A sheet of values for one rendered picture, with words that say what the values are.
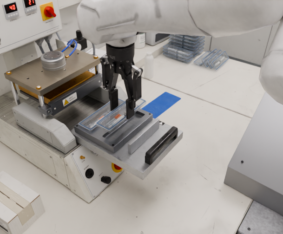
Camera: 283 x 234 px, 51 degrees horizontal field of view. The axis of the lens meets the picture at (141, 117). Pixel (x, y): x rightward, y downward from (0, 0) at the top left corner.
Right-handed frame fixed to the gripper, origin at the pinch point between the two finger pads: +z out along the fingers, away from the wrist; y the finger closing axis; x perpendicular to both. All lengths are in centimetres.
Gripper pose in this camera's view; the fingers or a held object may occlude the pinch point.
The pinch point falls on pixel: (121, 104)
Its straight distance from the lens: 91.0
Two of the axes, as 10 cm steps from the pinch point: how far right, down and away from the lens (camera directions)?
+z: -0.2, 7.8, 6.2
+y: 8.1, 3.8, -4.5
